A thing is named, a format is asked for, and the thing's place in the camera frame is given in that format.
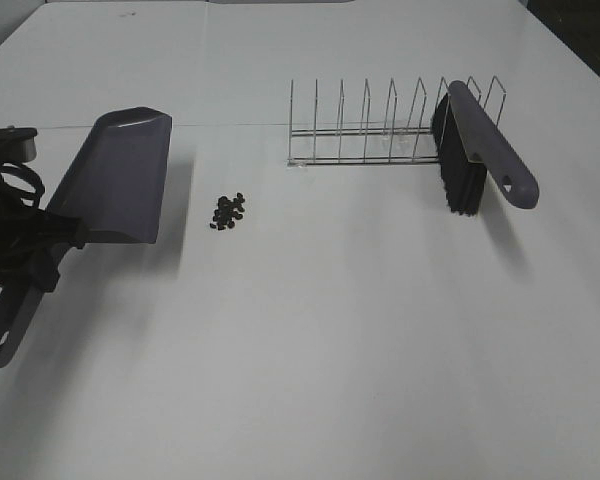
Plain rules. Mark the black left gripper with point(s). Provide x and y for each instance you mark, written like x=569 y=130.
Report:
x=23 y=228

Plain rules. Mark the pile of coffee beans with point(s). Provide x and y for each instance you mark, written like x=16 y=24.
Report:
x=228 y=212

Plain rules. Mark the chrome wire dish rack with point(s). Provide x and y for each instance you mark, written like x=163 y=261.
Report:
x=395 y=129

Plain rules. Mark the grey plastic dustpan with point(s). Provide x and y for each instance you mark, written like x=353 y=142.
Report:
x=115 y=184

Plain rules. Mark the grey hand brush black bristles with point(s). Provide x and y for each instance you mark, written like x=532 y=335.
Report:
x=471 y=147

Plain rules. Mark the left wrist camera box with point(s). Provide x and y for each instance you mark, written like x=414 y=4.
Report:
x=17 y=144

